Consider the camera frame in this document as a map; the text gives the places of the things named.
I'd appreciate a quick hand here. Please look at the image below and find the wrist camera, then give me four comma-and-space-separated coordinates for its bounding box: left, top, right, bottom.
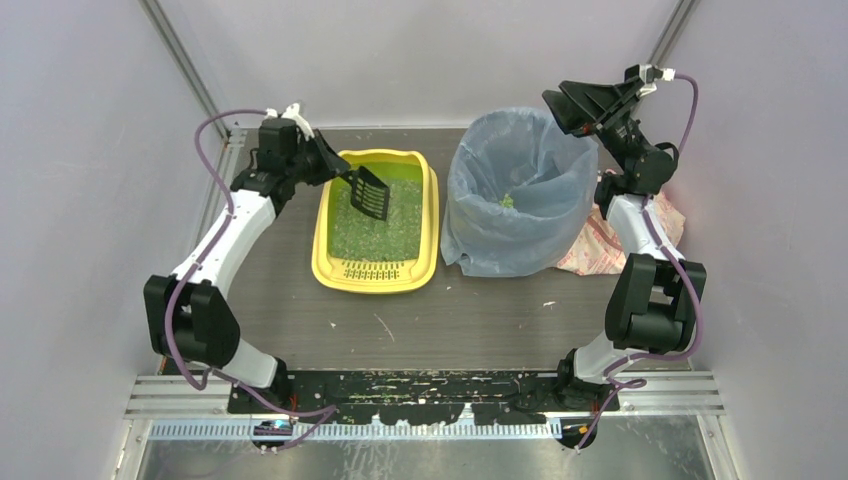
264, 102, 315, 140
638, 64, 676, 97

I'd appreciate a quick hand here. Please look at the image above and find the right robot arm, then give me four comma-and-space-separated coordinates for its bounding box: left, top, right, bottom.
542, 64, 706, 409

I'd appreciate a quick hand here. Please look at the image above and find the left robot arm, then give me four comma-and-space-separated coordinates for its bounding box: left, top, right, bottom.
143, 110, 348, 411

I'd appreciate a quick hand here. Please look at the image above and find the green cat litter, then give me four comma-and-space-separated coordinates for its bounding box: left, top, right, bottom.
328, 179, 423, 262

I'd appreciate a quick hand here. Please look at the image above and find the black litter scoop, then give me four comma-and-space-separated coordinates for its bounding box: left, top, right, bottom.
340, 166, 390, 221

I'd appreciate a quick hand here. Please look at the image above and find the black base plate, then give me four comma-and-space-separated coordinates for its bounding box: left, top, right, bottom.
260, 370, 619, 426

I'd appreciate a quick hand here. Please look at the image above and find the purple cable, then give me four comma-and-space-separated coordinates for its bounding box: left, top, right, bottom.
574, 72, 707, 452
163, 109, 339, 453

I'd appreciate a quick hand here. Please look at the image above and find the pink patterned cloth bag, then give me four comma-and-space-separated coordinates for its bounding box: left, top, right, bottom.
556, 193, 686, 276

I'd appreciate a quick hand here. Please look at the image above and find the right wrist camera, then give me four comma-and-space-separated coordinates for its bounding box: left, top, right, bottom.
638, 64, 676, 97

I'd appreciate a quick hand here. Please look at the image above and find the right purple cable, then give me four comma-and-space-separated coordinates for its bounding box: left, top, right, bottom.
574, 72, 707, 452

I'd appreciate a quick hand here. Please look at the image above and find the blue bag lined bin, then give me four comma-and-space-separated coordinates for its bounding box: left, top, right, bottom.
440, 107, 599, 278

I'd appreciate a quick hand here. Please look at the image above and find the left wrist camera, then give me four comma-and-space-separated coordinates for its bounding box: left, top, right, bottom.
264, 102, 315, 140

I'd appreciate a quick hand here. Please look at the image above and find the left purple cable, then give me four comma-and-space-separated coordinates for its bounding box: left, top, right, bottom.
163, 109, 339, 453

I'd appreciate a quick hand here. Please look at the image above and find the yellow litter box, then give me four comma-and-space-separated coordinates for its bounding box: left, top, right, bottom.
311, 149, 440, 294

